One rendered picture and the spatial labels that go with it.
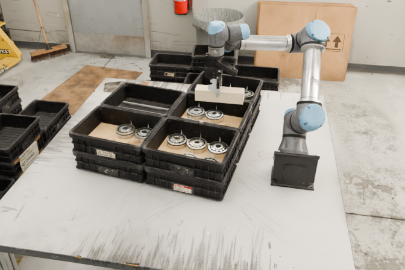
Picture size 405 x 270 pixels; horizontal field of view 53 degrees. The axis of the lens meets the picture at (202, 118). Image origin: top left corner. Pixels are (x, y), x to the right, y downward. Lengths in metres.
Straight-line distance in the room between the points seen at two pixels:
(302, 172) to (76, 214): 1.07
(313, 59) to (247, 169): 0.65
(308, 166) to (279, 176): 0.15
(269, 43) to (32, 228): 1.40
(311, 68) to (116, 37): 3.65
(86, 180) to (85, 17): 3.48
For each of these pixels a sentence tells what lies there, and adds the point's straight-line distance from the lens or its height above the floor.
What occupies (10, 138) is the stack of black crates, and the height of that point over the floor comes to 0.49.
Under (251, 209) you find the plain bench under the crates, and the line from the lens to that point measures 1.93.
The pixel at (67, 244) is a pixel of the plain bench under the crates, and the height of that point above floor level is 0.70.
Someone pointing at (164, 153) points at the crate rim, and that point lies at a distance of 1.87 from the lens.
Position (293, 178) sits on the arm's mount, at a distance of 2.03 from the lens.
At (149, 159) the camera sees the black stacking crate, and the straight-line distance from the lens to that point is 1.94.
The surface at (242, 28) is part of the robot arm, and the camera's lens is 1.92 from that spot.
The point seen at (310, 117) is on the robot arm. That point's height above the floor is 1.08.
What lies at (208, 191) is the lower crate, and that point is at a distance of 1.93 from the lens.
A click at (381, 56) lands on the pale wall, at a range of 5.17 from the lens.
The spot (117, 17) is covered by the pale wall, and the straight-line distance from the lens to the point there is 5.21.
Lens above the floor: 2.03
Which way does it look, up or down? 31 degrees down
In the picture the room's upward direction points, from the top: straight up
